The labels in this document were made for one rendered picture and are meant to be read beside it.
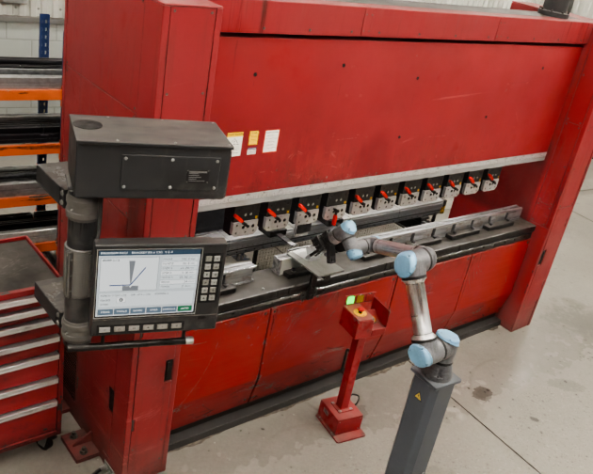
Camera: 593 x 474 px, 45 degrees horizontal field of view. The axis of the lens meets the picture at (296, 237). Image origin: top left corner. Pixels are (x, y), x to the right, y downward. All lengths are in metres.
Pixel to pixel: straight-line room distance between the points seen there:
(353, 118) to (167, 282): 1.58
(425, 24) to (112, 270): 2.15
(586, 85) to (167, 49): 3.23
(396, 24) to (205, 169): 1.63
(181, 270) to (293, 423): 1.95
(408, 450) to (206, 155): 2.00
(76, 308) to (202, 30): 1.11
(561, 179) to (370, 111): 1.95
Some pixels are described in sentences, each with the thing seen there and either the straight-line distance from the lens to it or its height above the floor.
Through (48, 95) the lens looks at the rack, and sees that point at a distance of 4.65.
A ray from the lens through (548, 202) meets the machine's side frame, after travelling 5.37.
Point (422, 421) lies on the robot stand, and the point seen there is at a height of 0.55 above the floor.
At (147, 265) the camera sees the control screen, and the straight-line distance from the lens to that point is 2.45.
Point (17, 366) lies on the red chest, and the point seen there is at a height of 0.62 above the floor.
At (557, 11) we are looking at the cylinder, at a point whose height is 2.33.
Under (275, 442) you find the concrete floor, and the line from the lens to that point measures 4.10.
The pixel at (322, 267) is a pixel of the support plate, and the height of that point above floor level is 1.00.
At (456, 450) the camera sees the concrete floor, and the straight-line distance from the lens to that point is 4.42.
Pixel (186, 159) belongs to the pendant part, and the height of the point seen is 1.90.
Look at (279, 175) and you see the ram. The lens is 3.49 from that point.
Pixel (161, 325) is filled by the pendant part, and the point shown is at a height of 1.27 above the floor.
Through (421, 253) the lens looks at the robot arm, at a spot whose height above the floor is 1.36.
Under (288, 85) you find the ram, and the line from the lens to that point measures 3.33.
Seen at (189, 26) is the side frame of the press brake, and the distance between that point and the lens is 2.71.
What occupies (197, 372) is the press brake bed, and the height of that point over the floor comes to 0.49.
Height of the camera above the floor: 2.72
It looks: 25 degrees down
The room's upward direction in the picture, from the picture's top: 11 degrees clockwise
